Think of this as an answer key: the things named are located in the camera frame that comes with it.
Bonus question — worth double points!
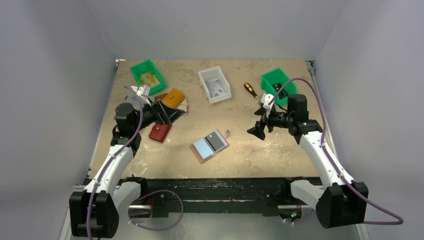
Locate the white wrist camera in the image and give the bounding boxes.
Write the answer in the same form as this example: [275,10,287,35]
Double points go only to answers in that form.
[129,84,155,106]
[258,93,274,117]

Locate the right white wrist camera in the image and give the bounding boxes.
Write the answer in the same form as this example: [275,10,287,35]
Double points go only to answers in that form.
[258,93,274,117]

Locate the cards in white bin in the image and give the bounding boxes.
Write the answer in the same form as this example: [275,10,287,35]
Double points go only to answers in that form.
[205,78,226,99]

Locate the blue card sleeves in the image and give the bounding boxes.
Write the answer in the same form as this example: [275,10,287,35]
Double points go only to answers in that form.
[192,129,229,161]

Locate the beige card holder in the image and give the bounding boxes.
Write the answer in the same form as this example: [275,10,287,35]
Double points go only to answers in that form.
[177,98,189,116]

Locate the left green bin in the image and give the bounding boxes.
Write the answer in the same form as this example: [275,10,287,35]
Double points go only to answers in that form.
[129,59,167,95]

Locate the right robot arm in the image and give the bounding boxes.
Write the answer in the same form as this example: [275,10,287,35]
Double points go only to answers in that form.
[247,93,369,229]

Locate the yellow card holder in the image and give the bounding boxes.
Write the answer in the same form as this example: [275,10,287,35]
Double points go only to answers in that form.
[161,88,186,108]

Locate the cards in green bin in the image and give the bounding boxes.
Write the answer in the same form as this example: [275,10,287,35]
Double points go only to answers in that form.
[139,71,160,88]

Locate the right green bin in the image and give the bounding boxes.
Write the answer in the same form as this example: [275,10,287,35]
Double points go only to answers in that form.
[260,68,297,107]

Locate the clear compartment organizer box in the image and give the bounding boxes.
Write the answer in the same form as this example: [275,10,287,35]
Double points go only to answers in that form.
[114,94,144,125]

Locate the white bin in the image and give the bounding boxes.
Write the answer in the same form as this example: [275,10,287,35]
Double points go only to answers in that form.
[198,66,232,105]

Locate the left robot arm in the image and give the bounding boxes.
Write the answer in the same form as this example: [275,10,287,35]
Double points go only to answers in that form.
[69,100,185,240]

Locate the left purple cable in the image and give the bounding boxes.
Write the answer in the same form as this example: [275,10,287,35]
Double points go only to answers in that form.
[85,85,185,240]

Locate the green bin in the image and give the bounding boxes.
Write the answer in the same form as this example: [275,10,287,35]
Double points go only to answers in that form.
[260,68,297,107]
[129,59,167,95]

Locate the black item in bin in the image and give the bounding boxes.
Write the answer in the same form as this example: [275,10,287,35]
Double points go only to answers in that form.
[271,83,289,100]

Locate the yellow black screwdriver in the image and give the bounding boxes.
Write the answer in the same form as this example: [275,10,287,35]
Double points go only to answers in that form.
[244,82,260,101]

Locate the red card holder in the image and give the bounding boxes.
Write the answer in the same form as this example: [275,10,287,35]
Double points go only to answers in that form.
[148,123,172,143]

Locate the brown card holder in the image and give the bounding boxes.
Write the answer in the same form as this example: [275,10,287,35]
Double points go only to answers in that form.
[154,93,168,102]

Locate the purple cable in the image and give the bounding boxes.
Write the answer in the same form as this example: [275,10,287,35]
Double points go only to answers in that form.
[266,77,405,227]
[85,85,185,240]

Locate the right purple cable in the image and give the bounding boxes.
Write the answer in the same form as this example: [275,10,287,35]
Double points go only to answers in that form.
[266,77,405,227]

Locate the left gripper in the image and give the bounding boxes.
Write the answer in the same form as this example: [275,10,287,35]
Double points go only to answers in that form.
[132,98,184,133]

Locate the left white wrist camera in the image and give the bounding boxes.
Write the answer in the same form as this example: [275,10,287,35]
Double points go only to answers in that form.
[129,84,155,106]

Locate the pink card holder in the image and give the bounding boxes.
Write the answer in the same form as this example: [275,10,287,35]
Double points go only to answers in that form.
[189,129,233,165]

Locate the black credit card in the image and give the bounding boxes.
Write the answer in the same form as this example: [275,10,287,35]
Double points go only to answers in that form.
[204,131,228,152]

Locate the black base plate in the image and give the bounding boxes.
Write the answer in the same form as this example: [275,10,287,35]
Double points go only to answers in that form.
[128,176,309,218]

